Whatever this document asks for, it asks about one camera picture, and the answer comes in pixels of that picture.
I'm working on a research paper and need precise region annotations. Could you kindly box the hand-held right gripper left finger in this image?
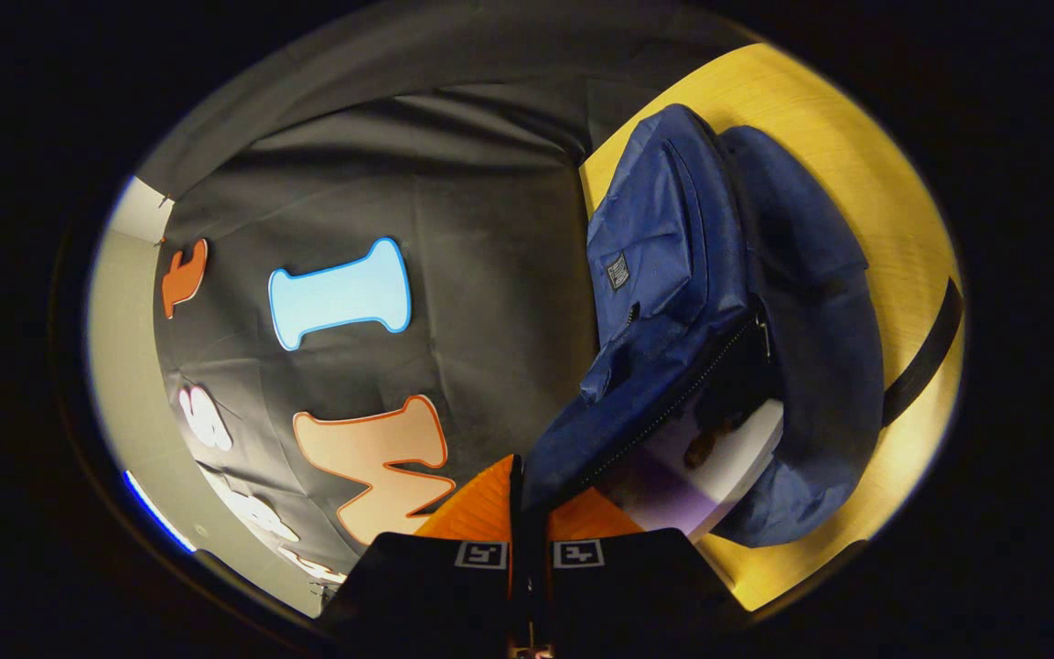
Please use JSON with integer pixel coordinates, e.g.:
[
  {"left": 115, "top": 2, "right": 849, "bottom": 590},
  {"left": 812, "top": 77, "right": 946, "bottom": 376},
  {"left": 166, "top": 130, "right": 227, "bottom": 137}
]
[{"left": 315, "top": 454, "right": 529, "bottom": 658}]

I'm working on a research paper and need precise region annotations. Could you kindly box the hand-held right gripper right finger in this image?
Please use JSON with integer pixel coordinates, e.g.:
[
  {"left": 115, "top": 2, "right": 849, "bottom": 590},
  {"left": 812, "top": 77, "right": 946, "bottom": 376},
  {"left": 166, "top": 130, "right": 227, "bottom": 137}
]
[{"left": 527, "top": 487, "right": 749, "bottom": 658}]

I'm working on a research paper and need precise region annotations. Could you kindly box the pink white book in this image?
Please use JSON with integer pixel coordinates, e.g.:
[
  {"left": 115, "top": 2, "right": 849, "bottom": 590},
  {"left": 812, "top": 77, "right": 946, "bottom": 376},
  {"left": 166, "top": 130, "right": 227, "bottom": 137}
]
[{"left": 605, "top": 398, "right": 785, "bottom": 543}]

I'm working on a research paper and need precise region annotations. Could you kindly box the blue schoolbag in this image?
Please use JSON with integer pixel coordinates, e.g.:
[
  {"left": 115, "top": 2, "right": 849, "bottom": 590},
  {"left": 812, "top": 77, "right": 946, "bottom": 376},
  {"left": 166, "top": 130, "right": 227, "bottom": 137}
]
[{"left": 522, "top": 103, "right": 964, "bottom": 550}]

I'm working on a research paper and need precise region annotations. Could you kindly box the black backdrop cloth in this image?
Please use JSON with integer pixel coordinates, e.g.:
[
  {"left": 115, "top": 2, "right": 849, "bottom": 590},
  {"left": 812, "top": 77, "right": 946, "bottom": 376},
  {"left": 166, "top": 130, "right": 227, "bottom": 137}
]
[{"left": 136, "top": 0, "right": 766, "bottom": 596}]

